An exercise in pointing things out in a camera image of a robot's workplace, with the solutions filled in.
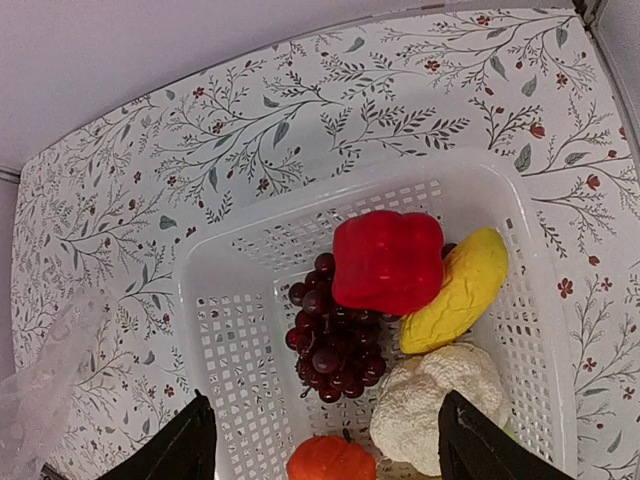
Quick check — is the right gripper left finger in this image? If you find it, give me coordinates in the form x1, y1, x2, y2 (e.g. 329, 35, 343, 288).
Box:
101, 390, 217, 480

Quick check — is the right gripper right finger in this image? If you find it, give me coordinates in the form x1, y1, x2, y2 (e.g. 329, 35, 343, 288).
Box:
438, 390, 569, 480

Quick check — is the white cauliflower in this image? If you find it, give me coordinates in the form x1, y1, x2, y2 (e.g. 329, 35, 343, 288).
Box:
369, 342, 511, 477

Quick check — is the orange pumpkin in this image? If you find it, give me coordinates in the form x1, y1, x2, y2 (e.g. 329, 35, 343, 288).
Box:
286, 436, 377, 480

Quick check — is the clear zip top bag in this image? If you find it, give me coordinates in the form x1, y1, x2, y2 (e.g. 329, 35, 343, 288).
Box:
1, 288, 116, 479

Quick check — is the white plastic basket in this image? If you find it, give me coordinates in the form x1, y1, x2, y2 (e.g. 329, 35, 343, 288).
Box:
174, 148, 577, 479

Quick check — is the red bell pepper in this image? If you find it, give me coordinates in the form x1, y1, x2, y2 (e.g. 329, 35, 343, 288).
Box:
332, 210, 445, 316

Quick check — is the dark red grape bunch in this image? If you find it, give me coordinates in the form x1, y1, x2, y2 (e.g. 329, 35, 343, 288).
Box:
284, 252, 387, 404

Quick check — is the floral tablecloth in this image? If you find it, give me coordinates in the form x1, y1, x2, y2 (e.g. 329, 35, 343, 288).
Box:
11, 8, 639, 479

